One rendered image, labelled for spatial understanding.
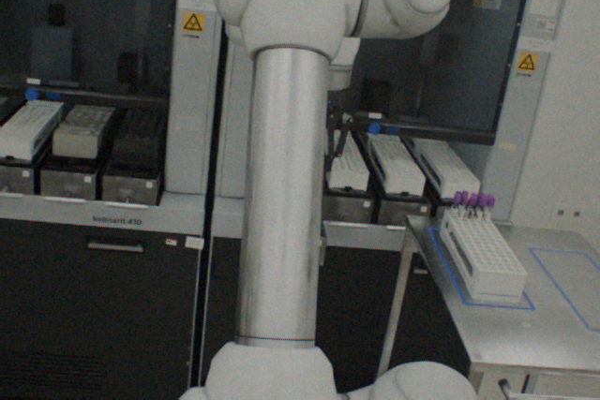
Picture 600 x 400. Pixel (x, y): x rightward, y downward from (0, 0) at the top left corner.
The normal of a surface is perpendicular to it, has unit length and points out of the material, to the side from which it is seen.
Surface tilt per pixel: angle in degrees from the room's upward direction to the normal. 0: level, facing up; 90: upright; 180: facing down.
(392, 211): 90
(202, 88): 90
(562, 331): 0
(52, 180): 90
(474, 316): 0
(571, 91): 90
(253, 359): 27
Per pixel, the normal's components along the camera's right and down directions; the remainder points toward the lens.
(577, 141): 0.07, 0.36
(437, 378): 0.23, -0.91
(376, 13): -0.04, 0.65
